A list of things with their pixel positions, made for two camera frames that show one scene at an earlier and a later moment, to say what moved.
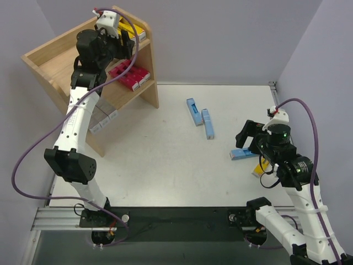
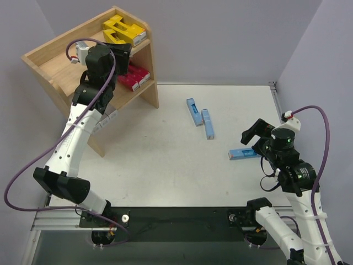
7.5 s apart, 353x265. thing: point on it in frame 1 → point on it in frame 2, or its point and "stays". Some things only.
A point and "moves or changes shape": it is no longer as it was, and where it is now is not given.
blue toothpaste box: (241, 153) stays
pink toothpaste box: (125, 81) stays
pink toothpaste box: (124, 67) stays
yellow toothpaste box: (257, 171) moves or changes shape
